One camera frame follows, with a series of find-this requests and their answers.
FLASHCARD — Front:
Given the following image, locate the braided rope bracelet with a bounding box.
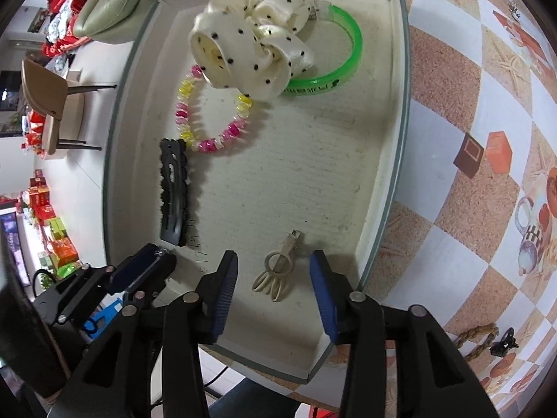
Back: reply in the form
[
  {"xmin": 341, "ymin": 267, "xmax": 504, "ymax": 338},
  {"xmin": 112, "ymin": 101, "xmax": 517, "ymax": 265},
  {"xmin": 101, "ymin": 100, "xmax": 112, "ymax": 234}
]
[{"xmin": 455, "ymin": 322, "xmax": 500, "ymax": 361}]

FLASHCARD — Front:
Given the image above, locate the cream polka dot scrunchie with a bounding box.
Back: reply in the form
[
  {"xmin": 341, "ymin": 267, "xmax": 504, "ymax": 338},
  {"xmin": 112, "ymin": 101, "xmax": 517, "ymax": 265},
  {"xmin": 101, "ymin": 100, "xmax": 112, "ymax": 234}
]
[{"xmin": 188, "ymin": 0, "xmax": 315, "ymax": 100}]

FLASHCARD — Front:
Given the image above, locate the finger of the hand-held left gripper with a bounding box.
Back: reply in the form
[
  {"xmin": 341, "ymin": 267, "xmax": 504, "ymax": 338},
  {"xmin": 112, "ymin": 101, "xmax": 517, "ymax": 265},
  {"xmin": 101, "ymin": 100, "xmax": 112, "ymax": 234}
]
[
  {"xmin": 34, "ymin": 243, "xmax": 159, "ymax": 325},
  {"xmin": 124, "ymin": 250, "xmax": 178, "ymax": 306}
]

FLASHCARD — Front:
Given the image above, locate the pale green leather sofa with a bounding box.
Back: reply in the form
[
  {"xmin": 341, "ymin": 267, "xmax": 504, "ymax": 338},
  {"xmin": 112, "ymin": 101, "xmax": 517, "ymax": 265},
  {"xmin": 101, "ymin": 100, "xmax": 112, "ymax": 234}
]
[{"xmin": 72, "ymin": 0, "xmax": 231, "ymax": 44}]

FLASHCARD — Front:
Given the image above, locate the checkered printed tablecloth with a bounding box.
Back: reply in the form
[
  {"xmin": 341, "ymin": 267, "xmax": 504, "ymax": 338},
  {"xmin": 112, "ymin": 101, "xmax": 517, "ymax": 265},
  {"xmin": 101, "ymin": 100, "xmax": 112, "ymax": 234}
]
[{"xmin": 300, "ymin": 0, "xmax": 557, "ymax": 414}]

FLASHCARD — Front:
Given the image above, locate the person's blue jeans leg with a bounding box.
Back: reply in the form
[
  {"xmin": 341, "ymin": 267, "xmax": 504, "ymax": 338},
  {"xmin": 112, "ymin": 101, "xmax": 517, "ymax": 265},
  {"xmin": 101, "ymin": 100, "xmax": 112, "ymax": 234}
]
[{"xmin": 208, "ymin": 378, "xmax": 305, "ymax": 418}]

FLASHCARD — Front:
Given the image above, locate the stack of red gift boxes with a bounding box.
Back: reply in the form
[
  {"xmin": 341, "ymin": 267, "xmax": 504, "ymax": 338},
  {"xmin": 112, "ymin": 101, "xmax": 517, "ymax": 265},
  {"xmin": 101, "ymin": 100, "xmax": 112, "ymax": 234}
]
[{"xmin": 17, "ymin": 170, "xmax": 81, "ymax": 279}]

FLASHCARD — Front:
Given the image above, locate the beige claw hair clip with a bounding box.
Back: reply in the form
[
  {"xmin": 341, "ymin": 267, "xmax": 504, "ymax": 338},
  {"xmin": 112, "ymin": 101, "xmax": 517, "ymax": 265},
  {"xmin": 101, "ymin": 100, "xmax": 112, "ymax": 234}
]
[{"xmin": 251, "ymin": 230, "xmax": 303, "ymax": 302}]

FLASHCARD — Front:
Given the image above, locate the beige chair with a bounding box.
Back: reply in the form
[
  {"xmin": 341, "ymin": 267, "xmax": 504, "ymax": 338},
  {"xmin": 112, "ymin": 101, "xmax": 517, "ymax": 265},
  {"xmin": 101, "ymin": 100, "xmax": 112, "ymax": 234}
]
[{"xmin": 21, "ymin": 58, "xmax": 118, "ymax": 157}]

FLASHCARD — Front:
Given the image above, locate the pink yellow beaded bracelet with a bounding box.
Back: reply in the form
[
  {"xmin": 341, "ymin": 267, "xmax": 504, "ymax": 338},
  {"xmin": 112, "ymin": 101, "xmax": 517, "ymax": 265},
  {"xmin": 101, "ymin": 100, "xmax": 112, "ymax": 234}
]
[{"xmin": 175, "ymin": 64, "xmax": 254, "ymax": 154}]

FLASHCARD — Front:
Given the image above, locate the television screen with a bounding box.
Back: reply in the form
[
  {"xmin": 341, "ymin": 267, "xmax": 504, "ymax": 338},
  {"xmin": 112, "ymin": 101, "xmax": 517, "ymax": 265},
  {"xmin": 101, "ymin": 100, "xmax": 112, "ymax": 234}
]
[{"xmin": 0, "ymin": 213, "xmax": 28, "ymax": 286}]

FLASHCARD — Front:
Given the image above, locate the green translucent bangle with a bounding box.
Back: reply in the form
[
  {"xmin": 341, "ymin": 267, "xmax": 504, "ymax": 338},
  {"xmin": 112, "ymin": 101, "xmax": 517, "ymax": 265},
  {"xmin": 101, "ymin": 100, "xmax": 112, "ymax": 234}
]
[{"xmin": 281, "ymin": 0, "xmax": 364, "ymax": 96}]

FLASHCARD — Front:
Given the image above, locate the black cable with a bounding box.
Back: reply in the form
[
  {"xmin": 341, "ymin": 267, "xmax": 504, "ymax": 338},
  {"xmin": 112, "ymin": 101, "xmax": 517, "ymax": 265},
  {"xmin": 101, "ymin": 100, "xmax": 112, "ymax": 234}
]
[{"xmin": 202, "ymin": 363, "xmax": 231, "ymax": 401}]

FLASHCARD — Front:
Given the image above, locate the small black clip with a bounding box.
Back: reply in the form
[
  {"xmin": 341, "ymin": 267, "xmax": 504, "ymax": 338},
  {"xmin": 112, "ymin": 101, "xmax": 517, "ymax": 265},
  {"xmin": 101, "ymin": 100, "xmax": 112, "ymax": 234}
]
[{"xmin": 489, "ymin": 327, "xmax": 519, "ymax": 356}]

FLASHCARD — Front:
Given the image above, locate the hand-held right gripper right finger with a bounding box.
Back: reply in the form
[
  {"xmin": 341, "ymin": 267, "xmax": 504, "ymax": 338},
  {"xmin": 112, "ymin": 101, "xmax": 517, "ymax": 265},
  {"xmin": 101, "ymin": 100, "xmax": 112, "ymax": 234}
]
[{"xmin": 309, "ymin": 250, "xmax": 499, "ymax": 418}]

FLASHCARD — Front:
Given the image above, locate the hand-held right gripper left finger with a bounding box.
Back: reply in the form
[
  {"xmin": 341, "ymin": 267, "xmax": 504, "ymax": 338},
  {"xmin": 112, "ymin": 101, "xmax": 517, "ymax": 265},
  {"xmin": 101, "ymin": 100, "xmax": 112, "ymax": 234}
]
[{"xmin": 48, "ymin": 249, "xmax": 239, "ymax": 418}]

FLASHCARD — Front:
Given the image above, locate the grey white shallow tray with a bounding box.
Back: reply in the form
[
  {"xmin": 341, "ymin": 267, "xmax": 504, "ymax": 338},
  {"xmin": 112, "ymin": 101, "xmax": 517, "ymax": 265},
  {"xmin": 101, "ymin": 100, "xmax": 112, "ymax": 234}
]
[{"xmin": 103, "ymin": 0, "xmax": 412, "ymax": 385}]

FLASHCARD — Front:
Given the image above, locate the black scalloped hair clip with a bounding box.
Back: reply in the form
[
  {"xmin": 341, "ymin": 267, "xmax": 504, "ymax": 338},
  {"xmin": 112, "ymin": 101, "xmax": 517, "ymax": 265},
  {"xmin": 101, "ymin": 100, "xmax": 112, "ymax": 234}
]
[{"xmin": 159, "ymin": 138, "xmax": 191, "ymax": 247}]

